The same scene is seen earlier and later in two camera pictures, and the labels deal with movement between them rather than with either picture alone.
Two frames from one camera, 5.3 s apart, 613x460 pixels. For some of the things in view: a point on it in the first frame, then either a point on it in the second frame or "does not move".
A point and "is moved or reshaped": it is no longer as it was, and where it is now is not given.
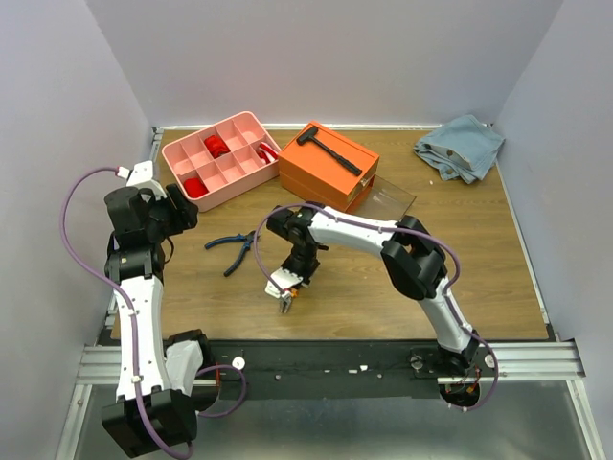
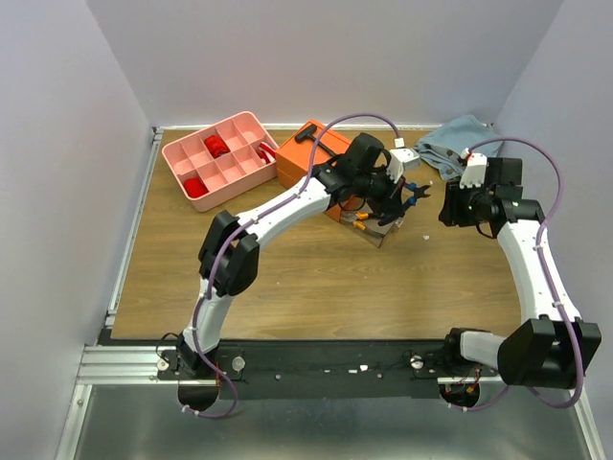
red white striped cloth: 266,153 does not move
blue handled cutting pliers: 246,239 is moved or reshaped
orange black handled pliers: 285,298 -> 363,216
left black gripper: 187,211 -> 390,203
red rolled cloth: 215,146 does not move
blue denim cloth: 465,148 does not move
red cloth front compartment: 194,187 does not move
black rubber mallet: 309,136 does not move
